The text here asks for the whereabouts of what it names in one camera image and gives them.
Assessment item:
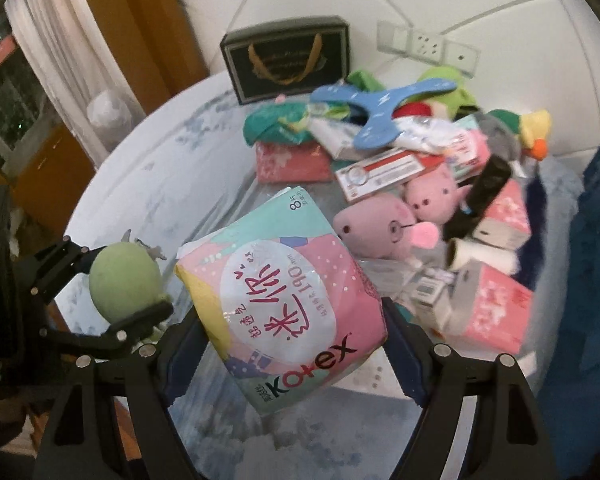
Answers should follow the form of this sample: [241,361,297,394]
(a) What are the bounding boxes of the white crinkled plastic package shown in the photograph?
[394,114,469,155]

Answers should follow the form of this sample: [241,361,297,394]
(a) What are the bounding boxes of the grey white carton box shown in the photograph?
[407,267,457,312]

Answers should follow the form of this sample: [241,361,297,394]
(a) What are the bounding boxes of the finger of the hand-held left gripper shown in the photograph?
[15,236,100,307]
[39,303,175,367]

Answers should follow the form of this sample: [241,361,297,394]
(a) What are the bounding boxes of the white wall switch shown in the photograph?
[376,20,414,54]

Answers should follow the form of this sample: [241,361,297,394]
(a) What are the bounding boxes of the pink pig plush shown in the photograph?
[332,195,442,262]
[405,167,475,224]

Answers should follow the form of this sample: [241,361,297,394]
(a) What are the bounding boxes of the red white medicine box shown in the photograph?
[336,152,429,202]

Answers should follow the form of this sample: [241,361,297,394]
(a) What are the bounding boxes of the blue boomerang toy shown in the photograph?
[310,79,459,154]

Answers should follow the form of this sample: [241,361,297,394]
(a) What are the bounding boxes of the white curtain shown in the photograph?
[2,0,137,162]

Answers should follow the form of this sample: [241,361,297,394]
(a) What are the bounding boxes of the green frog plush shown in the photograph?
[347,64,482,117]

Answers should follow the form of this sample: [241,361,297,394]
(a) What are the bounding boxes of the yellow duck plush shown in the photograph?
[490,109,552,162]

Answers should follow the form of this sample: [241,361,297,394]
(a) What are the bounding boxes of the brown wooden wall panel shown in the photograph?
[111,0,212,112]

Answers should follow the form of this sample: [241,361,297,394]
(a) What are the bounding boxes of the small pink floral tissue pack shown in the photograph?
[472,180,532,252]

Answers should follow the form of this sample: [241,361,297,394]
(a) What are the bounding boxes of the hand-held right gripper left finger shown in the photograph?
[40,306,215,480]

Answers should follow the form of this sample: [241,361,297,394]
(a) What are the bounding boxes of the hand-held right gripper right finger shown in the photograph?
[380,298,557,480]

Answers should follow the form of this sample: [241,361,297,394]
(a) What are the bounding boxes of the wooden cabinet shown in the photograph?
[0,124,100,241]

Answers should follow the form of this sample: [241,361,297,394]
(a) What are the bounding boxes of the pink white sachet pack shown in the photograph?
[445,127,492,182]

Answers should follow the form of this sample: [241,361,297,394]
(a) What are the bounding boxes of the white paper roll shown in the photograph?
[447,237,519,277]

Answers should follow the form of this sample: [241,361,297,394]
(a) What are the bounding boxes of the white green flat box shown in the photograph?
[330,352,407,397]

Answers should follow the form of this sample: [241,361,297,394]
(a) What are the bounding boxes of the white plastic bag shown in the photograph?
[87,90,134,129]

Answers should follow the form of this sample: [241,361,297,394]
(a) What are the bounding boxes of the pink sanitary pad pack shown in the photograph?
[174,186,389,402]

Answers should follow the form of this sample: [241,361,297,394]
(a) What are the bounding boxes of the grey plush toy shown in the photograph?
[475,112,524,162]

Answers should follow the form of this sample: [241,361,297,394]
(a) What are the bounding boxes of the blue plastic crate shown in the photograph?
[539,110,600,463]

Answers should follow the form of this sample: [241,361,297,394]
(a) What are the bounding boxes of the dark pink tissue pack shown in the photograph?
[255,140,334,184]

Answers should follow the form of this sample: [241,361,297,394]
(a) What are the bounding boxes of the clear plastic bag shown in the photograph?
[359,256,432,303]

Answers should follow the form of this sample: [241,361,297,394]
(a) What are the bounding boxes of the long white carton box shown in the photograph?
[310,117,367,159]

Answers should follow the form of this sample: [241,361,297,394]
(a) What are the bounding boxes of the large pink floral tissue pack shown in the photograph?
[432,262,536,357]

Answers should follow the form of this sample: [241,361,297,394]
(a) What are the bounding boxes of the teal green soft pack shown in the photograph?
[244,102,317,149]

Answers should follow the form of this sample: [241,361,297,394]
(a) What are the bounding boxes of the white five-hole wall socket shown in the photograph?
[410,27,448,63]

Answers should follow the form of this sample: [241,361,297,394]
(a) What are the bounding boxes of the green ball toy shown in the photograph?
[88,242,174,322]

